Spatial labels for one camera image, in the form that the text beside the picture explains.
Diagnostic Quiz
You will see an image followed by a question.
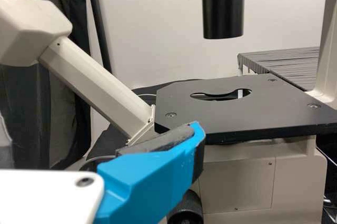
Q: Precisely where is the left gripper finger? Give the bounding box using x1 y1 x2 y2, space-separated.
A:
93 120 206 224

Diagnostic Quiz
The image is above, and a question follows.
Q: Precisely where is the cream microscope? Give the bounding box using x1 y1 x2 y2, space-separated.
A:
0 0 337 224

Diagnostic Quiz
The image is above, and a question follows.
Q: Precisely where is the black platform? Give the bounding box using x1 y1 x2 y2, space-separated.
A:
237 46 321 92

